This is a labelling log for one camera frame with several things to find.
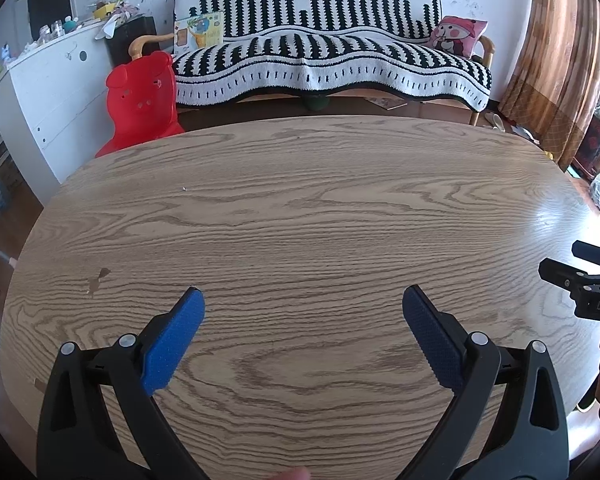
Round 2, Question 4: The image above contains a dark red plant pot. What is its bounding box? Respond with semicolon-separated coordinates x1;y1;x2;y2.
572;117;600;171

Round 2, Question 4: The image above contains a pile of small toys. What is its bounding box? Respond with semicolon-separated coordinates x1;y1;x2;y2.
91;0;141;22

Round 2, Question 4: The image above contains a pink cartoon cushion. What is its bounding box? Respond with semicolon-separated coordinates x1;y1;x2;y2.
426;16;490;59

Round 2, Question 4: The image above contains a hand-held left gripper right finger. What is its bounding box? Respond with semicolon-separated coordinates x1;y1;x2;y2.
402;284;571;480

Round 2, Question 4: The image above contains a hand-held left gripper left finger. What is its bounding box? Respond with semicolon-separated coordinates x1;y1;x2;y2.
36;287;206;480

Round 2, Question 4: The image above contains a group of small bottles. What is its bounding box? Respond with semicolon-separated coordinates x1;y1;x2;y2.
39;16;81;41

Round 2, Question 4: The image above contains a children's picture book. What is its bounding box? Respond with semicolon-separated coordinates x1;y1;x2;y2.
174;10;226;53

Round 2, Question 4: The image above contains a brown patterned curtain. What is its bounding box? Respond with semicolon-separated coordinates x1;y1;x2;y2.
497;0;600;168

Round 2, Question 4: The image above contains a person's left hand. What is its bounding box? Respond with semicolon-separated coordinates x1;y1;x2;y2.
269;466;312;480

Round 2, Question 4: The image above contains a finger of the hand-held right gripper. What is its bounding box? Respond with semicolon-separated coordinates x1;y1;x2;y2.
572;241;600;267
538;258;600;297

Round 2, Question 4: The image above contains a white cabinet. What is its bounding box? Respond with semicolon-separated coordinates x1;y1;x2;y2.
0;20;131;186

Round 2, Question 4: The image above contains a red plastic child chair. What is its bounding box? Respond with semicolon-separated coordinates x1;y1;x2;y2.
95;51;186;159

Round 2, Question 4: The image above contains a black box speaker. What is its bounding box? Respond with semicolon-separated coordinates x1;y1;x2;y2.
103;16;158;67

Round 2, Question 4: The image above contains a black white patterned blanket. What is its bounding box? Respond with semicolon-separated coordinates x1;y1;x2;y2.
172;0;493;113

